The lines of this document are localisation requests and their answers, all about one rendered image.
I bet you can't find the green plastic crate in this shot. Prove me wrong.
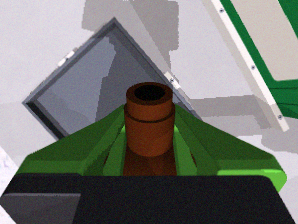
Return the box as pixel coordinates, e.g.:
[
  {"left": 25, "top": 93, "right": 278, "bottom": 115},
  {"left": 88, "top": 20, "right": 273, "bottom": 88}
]
[{"left": 220, "top": 0, "right": 298, "bottom": 119}]

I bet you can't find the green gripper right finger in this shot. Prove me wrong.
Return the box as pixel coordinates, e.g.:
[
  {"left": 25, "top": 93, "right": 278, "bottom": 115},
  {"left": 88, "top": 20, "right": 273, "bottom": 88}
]
[{"left": 173, "top": 104, "right": 287, "bottom": 193}]

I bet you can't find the brown bottle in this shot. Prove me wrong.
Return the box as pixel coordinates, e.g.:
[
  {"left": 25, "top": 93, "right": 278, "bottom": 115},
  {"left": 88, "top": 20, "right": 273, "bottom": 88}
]
[{"left": 123, "top": 82, "right": 177, "bottom": 176}]

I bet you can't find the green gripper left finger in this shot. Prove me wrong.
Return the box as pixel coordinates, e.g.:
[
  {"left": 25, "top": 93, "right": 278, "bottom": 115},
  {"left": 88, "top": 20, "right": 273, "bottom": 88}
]
[{"left": 13, "top": 104, "right": 127, "bottom": 177}]

